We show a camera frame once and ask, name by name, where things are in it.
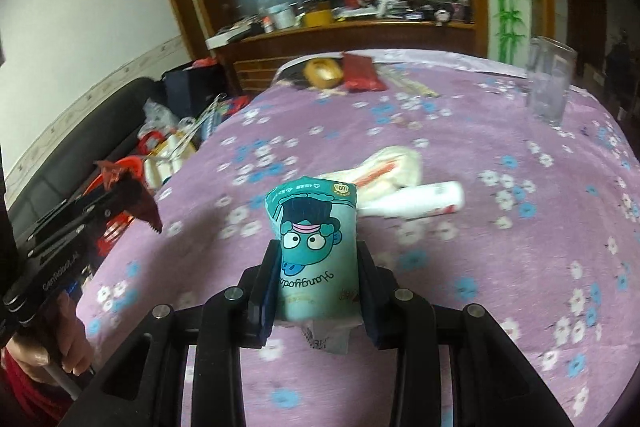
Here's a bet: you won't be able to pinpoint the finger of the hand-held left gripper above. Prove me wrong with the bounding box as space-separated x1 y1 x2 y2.
97 179 151 220

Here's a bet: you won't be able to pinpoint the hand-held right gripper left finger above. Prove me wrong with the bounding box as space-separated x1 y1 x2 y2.
60 239 283 427

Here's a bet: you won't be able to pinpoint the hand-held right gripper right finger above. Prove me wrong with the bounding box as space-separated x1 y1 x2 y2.
357 241 576 427

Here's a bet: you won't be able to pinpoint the red snack packet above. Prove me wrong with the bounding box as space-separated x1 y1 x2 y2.
94 159 165 235

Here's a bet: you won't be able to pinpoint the teal tissue pack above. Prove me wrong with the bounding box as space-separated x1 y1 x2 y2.
264 177 366 355

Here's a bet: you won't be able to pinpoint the person's left forearm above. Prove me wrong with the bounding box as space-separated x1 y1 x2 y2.
0 347 76 427

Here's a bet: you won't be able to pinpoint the person's left hand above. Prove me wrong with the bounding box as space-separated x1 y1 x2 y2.
5 294 96 385

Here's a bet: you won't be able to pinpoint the black sofa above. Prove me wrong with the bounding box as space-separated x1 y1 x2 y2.
7 77 156 258

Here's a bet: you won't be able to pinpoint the clear plastic bag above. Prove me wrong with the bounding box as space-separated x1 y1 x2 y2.
142 99 181 132

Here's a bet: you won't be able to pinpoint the dark shopping bag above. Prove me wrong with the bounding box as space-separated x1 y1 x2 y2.
161 62 236 118

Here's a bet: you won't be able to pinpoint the white tube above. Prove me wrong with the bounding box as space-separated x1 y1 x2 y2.
359 181 466 219

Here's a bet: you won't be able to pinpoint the red patterned bag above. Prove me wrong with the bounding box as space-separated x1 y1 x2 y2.
220 96 253 120

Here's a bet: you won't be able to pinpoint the white plastic wrapper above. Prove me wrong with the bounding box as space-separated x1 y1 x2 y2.
327 146 423 208

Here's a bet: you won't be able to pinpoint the wooden mirror cabinet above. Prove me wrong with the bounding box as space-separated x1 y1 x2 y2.
147 0 551 98

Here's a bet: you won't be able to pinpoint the white flat box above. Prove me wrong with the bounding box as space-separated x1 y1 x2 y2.
205 26 256 50

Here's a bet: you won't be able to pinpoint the yellow tape roll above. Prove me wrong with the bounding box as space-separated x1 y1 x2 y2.
303 58 346 90

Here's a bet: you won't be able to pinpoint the metal pot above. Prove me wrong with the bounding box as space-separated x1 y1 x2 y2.
265 4 300 30

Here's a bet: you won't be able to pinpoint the wrapped chopsticks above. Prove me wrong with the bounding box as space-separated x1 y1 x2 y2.
385 69 441 98

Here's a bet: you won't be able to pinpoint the red flat packet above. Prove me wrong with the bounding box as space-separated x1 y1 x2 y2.
341 51 388 92

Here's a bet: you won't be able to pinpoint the yellow tub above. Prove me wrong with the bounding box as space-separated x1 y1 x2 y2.
300 9 333 28

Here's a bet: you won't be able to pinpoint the clear glass mug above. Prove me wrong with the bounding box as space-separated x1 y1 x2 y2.
522 36 578 128

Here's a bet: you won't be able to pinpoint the dark wooden door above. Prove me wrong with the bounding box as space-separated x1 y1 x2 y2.
564 0 608 75

